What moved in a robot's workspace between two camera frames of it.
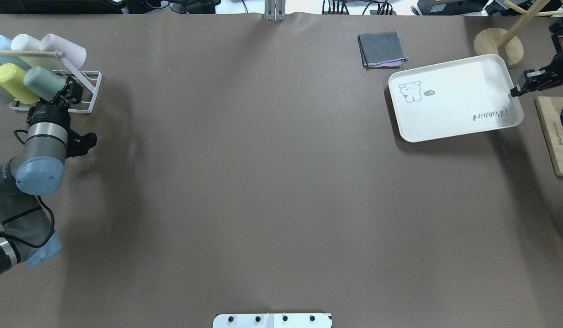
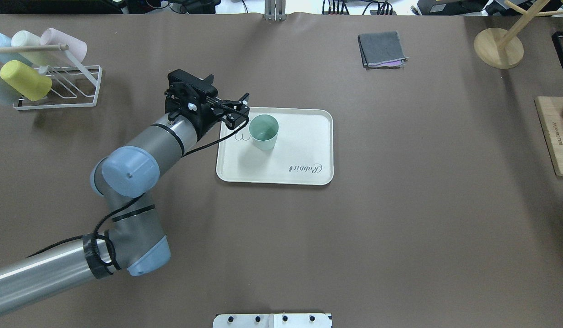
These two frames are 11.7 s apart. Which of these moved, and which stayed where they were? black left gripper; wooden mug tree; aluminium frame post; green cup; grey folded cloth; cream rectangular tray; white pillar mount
Moved: cream rectangular tray; black left gripper; green cup
Stayed: aluminium frame post; wooden mug tree; grey folded cloth; white pillar mount
